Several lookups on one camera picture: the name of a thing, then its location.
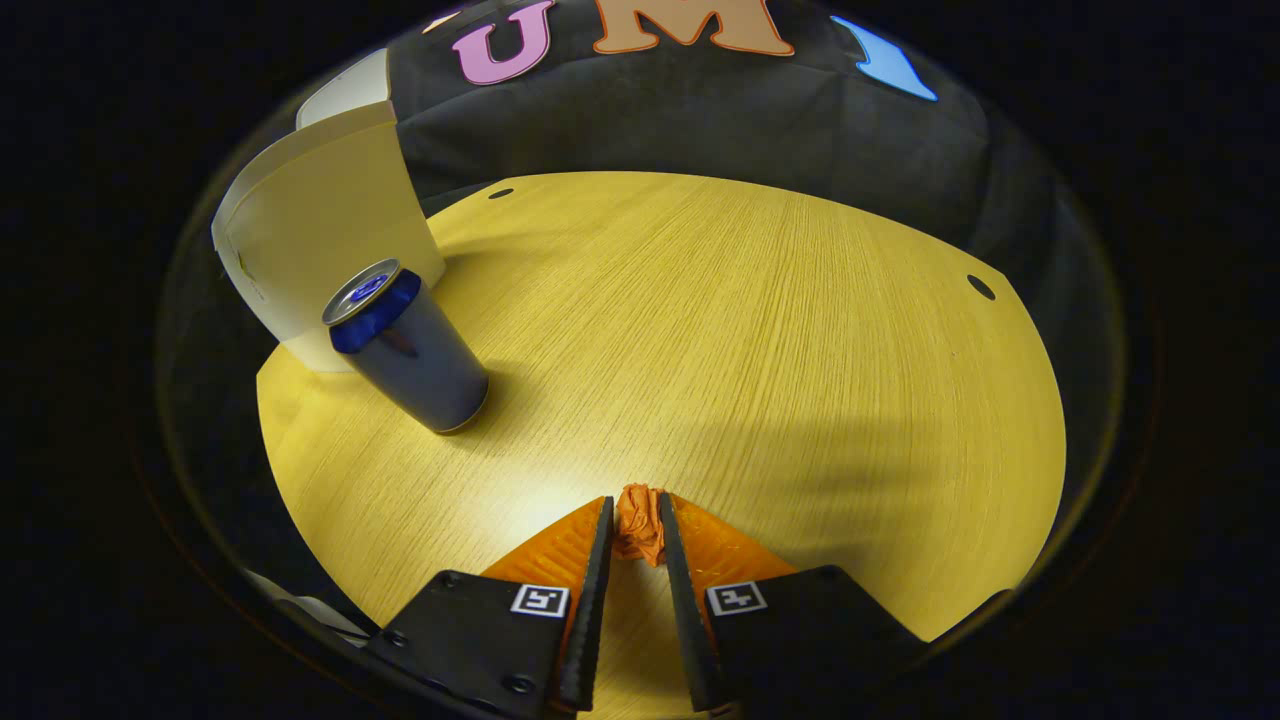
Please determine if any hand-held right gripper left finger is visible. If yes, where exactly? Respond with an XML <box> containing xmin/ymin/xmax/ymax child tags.
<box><xmin>365</xmin><ymin>495</ymin><xmax>616</xmax><ymax>720</ymax></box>

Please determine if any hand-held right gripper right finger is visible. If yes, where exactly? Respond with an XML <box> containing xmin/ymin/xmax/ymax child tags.
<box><xmin>657</xmin><ymin>492</ymin><xmax>926</xmax><ymax>716</ymax></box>

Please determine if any orange paper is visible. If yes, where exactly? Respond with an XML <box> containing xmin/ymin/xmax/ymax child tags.
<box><xmin>612</xmin><ymin>484</ymin><xmax>669</xmax><ymax>567</ymax></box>

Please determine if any blue pop can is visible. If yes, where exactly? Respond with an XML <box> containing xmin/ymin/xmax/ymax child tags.
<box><xmin>321</xmin><ymin>258</ymin><xmax>491</xmax><ymax>436</ymax></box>

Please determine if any white desktop garbage bin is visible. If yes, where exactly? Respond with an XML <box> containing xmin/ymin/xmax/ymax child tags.
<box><xmin>210</xmin><ymin>48</ymin><xmax>448</xmax><ymax>374</ymax></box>

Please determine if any black backdrop cloth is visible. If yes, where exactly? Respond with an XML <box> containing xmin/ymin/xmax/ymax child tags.
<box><xmin>385</xmin><ymin>0</ymin><xmax>1111</xmax><ymax>331</ymax></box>

